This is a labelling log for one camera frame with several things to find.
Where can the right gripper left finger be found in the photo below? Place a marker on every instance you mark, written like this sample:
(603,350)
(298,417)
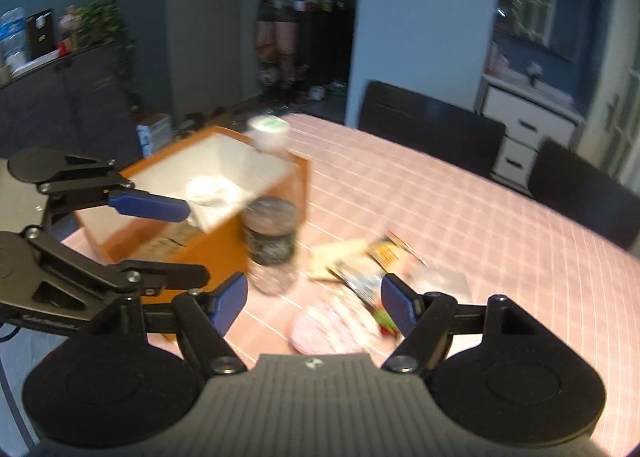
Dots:
(199,320)

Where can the pink white knitted toy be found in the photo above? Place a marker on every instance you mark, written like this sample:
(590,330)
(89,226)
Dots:
(334,326)

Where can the dark shoe shelf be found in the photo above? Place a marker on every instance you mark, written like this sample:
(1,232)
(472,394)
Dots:
(303,47)

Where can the green potted plant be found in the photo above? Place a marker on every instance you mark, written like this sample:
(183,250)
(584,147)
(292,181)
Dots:
(102,23)

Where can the white glass-pane door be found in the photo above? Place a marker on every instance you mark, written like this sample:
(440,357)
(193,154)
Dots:
(620,142)

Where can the white cabinet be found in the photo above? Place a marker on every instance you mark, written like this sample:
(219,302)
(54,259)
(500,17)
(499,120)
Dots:
(531,114)

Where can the black chair left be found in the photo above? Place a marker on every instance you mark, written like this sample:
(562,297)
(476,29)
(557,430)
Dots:
(462,138)

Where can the pink checkered tablecloth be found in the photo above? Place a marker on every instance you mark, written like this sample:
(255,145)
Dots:
(583,288)

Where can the dark sideboard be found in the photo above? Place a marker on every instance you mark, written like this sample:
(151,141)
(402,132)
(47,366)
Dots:
(73,104)

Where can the clear plastic water bottle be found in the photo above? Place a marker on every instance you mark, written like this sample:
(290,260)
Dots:
(271,218)

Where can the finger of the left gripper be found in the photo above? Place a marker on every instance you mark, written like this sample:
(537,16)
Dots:
(144,205)
(163,275)

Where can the wall mirror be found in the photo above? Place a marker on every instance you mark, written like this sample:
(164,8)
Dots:
(552,25)

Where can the orange storage box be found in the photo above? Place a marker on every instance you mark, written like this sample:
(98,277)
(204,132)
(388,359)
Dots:
(218,173)

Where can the yellow sponge cloth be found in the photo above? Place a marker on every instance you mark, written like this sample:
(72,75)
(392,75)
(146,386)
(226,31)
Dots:
(321,259)

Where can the black chair right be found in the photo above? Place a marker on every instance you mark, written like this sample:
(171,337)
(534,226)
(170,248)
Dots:
(566,183)

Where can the black chair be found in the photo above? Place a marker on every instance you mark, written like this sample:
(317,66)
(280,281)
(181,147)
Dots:
(462,138)
(566,183)

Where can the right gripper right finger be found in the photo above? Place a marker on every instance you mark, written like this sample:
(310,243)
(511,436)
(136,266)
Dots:
(428,324)

